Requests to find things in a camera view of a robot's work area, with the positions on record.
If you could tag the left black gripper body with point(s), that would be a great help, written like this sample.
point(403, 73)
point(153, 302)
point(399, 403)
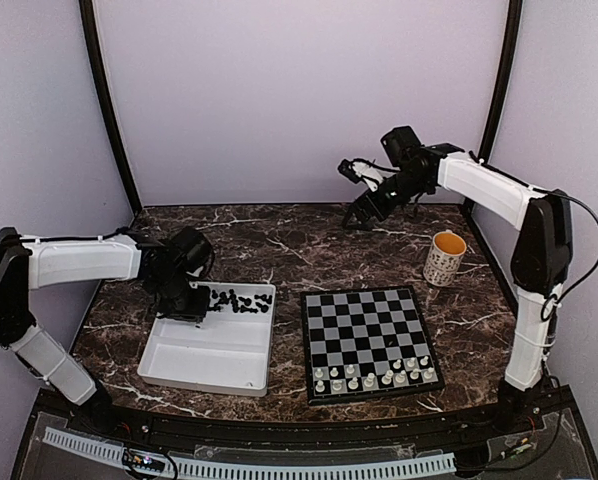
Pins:
point(178, 302)

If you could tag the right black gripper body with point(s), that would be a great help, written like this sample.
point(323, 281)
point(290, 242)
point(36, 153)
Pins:
point(405, 190)

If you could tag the white bishop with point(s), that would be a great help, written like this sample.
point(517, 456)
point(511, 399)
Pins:
point(400, 378)
point(386, 379)

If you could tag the white chess queen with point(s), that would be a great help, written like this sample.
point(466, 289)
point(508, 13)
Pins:
point(369, 382)

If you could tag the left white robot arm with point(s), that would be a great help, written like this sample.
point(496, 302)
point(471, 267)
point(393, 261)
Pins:
point(47, 282)

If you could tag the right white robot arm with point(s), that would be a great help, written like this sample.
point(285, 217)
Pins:
point(543, 249)

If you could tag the white plastic compartment tray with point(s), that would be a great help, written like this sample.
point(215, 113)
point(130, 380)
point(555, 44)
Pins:
point(227, 353)

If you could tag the white mug orange inside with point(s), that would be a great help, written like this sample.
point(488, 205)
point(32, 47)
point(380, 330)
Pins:
point(444, 258)

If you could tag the black and grey chessboard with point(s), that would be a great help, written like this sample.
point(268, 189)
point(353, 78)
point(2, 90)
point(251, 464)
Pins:
point(370, 329)

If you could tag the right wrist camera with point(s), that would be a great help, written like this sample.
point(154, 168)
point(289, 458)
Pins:
point(400, 144)

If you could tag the black front rail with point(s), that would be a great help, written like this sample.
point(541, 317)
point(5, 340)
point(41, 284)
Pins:
point(139, 427)

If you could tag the white slotted cable duct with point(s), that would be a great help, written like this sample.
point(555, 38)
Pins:
point(218, 463)

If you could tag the right black frame post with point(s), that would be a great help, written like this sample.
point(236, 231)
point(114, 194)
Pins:
point(512, 26)

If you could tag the black frame post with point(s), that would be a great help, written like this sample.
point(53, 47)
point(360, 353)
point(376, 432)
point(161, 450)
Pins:
point(512, 26)
point(107, 109)

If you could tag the left black frame post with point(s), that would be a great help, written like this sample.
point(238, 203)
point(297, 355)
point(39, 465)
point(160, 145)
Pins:
point(107, 109)

